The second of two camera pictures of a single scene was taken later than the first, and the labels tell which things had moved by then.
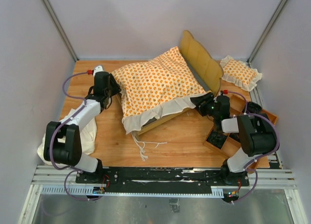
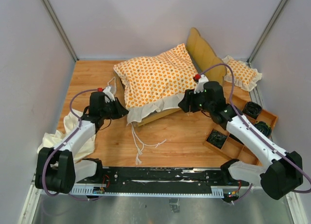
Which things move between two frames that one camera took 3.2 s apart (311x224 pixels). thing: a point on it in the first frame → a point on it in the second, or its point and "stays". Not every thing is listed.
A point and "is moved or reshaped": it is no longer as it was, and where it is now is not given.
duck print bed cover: [156, 88] is moved or reshaped
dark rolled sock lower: [216, 139] stays
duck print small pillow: [238, 73] stays
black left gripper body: [114, 88] → [112, 110]
